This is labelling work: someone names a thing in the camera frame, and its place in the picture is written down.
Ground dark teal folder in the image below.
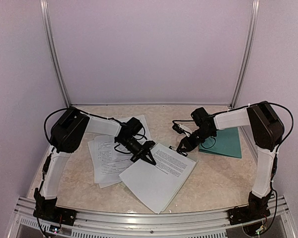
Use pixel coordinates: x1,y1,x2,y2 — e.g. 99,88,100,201
199,127,242,159

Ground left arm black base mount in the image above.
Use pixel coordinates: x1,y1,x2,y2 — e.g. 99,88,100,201
33,188,77,226

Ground silver clipboard clip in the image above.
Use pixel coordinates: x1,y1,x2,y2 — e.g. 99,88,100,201
169,146,177,151

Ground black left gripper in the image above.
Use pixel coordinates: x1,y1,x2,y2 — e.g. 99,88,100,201
117,137,156,166

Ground right aluminium frame post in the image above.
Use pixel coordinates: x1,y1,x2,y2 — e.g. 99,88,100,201
230,0,260,108

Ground front aluminium rail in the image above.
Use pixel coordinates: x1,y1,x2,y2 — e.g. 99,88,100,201
4,196,298,238

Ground left lower paper sheets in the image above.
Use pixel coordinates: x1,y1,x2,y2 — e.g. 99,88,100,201
87,135,132,188

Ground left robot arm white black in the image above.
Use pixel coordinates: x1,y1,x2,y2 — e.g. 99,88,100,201
33,107,156,221

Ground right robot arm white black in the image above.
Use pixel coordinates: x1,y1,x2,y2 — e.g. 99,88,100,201
172,101,285,220

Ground left aluminium frame post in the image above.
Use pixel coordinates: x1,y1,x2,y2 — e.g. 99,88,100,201
39,0,71,107

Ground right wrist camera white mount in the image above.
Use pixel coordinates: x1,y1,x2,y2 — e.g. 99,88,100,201
172,123,192,137

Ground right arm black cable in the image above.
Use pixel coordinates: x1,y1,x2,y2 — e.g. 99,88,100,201
172,103,295,199

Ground printed paper sheet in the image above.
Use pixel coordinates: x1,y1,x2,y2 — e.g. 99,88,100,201
120,115,151,142
119,143,197,214

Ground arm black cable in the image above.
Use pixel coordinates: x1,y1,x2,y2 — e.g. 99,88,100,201
172,103,295,199
43,108,149,154

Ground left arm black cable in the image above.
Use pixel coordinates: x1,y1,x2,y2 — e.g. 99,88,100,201
43,108,149,154

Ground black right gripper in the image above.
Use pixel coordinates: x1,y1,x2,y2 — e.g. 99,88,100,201
177,127,215,152

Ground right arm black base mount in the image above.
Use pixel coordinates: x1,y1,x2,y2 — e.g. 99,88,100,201
227,191,273,225

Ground aluminium frame post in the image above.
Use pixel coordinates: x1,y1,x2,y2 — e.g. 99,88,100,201
39,0,71,107
230,0,260,108

